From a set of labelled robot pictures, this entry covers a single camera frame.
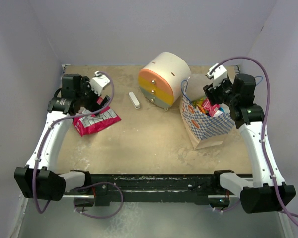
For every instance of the pink snack bag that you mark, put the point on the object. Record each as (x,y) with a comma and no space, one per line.
(93,124)

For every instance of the round mini drawer cabinet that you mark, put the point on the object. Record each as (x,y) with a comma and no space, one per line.
(160,79)

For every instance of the purple snack bag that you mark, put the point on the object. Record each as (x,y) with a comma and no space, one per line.
(221,110)

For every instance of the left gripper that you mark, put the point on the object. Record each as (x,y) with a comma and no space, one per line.
(94,106)

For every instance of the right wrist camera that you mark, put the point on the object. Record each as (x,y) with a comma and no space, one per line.
(217,73)

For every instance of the checkered paper bag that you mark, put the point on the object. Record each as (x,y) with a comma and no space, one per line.
(206,119)

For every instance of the black table front rail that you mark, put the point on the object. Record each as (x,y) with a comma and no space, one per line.
(200,189)

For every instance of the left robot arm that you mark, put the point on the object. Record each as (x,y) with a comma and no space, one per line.
(38,178)

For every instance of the small white plastic bar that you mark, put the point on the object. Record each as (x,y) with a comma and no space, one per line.
(134,100)

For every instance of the green Fox's candy bag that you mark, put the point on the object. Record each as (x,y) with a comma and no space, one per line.
(198,102)

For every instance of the small pink candy packet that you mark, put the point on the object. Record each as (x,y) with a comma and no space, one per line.
(209,108)

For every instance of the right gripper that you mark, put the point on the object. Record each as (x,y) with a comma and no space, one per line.
(212,93)

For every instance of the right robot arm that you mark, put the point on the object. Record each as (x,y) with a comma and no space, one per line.
(267,192)

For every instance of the orange Fox's candy bag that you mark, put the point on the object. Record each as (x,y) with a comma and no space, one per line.
(201,109)

